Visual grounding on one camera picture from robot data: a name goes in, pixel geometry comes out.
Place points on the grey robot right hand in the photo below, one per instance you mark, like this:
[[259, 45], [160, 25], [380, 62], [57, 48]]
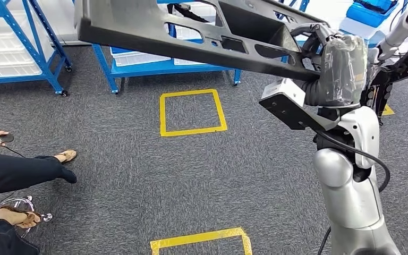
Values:
[[343, 70]]

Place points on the black plastic panel part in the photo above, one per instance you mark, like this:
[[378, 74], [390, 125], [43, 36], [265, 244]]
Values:
[[119, 21]]

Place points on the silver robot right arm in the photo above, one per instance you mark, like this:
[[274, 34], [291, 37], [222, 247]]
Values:
[[344, 197]]

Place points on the blue wheeled shelf rack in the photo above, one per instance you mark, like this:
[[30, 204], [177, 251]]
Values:
[[14, 79]]

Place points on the black curved part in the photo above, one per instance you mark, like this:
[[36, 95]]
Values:
[[186, 12]]

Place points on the person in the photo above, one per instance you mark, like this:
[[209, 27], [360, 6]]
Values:
[[14, 172]]

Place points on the yellow floor tape square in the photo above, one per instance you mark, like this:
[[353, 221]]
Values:
[[387, 111], [162, 112]]

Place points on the translucent white plastic crate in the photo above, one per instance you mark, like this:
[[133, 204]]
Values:
[[327, 10]]

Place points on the blue plastic crate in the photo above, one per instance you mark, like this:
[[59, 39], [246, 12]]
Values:
[[373, 14]]

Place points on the white plastic tray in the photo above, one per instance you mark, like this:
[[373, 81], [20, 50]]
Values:
[[140, 60], [3, 58], [0, 42], [7, 70], [207, 17], [190, 62]]

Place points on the tan sandal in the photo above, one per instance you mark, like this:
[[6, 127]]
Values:
[[66, 156], [17, 218]]

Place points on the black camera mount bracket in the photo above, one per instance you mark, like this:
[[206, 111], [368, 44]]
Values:
[[288, 113]]

